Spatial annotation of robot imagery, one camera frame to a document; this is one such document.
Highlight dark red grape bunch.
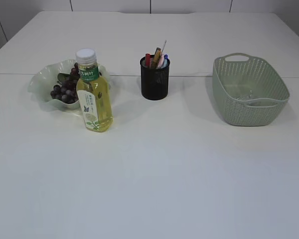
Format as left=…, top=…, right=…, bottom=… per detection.
left=50, top=63, right=80, bottom=104

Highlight blue scissors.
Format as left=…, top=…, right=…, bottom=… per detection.
left=162, top=54, right=169, bottom=68

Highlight clear plastic sheet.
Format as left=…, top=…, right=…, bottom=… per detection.
left=235, top=90, right=258, bottom=101

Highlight black mesh pen holder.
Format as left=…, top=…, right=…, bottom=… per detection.
left=140, top=56, right=170, bottom=101

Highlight green wavy glass plate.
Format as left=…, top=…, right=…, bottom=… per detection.
left=27, top=59, right=112, bottom=110

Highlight clear plastic ruler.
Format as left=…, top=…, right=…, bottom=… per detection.
left=160, top=40, right=167, bottom=59

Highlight red glitter pen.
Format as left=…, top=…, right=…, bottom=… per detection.
left=145, top=53, right=151, bottom=67

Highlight gold glitter pen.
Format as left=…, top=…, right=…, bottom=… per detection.
left=150, top=47, right=161, bottom=69

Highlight pink scissors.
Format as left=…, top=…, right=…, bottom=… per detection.
left=156, top=54, right=168, bottom=69

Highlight yellow tea bottle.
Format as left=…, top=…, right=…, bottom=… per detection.
left=76, top=48, right=113, bottom=132

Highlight green woven plastic basket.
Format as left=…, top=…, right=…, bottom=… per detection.
left=212, top=53, right=290, bottom=126

